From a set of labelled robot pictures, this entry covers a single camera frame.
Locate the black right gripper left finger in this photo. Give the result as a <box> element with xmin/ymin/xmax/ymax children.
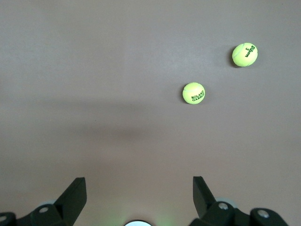
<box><xmin>0</xmin><ymin>177</ymin><xmax>87</xmax><ymax>226</ymax></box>

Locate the tennis ball Wilson print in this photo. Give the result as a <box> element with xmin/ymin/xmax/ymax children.
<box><xmin>232</xmin><ymin>42</ymin><xmax>259</xmax><ymax>67</ymax></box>

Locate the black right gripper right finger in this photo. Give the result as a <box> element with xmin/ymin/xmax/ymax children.
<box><xmin>189</xmin><ymin>176</ymin><xmax>290</xmax><ymax>226</ymax></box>

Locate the tennis ball Roland Garros print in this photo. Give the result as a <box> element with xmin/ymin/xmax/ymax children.
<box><xmin>182</xmin><ymin>82</ymin><xmax>206</xmax><ymax>104</ymax></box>

